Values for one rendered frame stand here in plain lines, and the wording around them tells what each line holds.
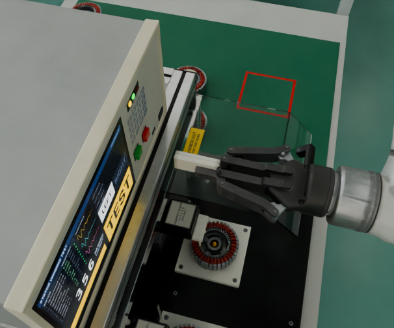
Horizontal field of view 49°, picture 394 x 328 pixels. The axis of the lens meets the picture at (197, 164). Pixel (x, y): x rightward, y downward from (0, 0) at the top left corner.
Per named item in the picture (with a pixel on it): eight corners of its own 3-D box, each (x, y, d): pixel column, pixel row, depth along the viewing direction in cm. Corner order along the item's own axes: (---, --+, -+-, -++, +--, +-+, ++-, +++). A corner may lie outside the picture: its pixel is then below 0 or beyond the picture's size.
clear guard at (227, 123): (311, 135, 91) (318, 117, 86) (297, 237, 79) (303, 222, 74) (164, 105, 96) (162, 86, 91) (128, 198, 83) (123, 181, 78)
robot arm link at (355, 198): (361, 191, 69) (324, 183, 70) (381, 159, 61) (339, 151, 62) (358, 243, 64) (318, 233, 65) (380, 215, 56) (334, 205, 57)
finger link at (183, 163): (218, 174, 67) (217, 177, 67) (175, 164, 68) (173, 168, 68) (219, 163, 65) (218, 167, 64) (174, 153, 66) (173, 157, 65)
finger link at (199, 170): (228, 177, 66) (223, 194, 64) (196, 170, 67) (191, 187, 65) (229, 172, 65) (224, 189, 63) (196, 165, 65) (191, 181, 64)
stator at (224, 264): (243, 234, 103) (244, 228, 100) (229, 278, 97) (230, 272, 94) (199, 220, 105) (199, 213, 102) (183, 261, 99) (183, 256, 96)
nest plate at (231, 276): (250, 229, 105) (251, 226, 104) (238, 288, 97) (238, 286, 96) (191, 215, 107) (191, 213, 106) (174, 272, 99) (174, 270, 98)
